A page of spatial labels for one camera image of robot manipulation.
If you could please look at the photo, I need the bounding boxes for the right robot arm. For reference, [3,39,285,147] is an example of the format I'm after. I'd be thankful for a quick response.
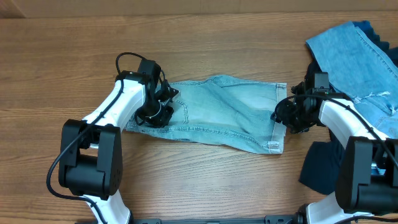
[271,72,397,224]

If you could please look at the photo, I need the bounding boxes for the dark navy garment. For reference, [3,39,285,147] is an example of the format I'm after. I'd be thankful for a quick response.
[298,20,398,196]

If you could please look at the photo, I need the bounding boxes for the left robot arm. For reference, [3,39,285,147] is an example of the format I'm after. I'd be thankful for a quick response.
[53,58,178,223]

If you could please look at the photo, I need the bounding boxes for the medium blue ripped jeans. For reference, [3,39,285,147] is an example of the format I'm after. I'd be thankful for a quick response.
[306,21,397,138]

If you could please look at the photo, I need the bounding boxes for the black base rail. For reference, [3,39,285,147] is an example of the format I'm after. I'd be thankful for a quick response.
[127,213,307,224]

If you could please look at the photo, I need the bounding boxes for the light blue denim shorts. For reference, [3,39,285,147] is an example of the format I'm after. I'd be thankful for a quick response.
[125,75,287,154]

